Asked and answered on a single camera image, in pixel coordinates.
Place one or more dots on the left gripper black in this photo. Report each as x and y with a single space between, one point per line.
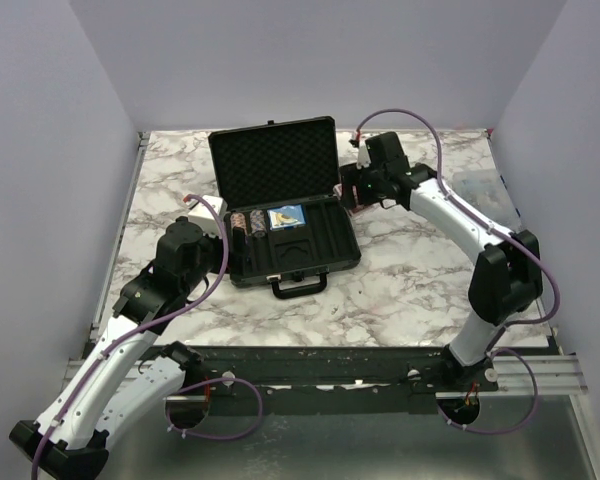
240 252

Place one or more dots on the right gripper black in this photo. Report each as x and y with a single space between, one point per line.
350 175

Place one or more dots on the red tan poker chip stack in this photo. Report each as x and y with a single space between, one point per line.
238 221

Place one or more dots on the blue tan poker chip stack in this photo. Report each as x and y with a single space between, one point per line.
258 224

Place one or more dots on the blue playing card deck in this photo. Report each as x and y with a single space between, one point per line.
286 217

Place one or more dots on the black poker carrying case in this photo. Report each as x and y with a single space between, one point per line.
289 163

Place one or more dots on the red playing card deck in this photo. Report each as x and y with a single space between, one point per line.
348 198

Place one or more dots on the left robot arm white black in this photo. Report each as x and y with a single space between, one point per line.
74 436

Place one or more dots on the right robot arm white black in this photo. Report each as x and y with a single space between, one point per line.
505 279

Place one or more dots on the clear plastic parts box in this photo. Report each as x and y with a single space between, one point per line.
485 191

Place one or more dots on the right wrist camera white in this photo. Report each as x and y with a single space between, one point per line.
363 158

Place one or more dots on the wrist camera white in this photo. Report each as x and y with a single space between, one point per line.
199 214
363 158

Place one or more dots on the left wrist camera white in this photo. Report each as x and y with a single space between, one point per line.
199 214

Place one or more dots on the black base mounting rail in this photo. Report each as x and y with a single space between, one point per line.
241 381

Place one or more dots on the aluminium extrusion rail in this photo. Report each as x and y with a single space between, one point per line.
422 371

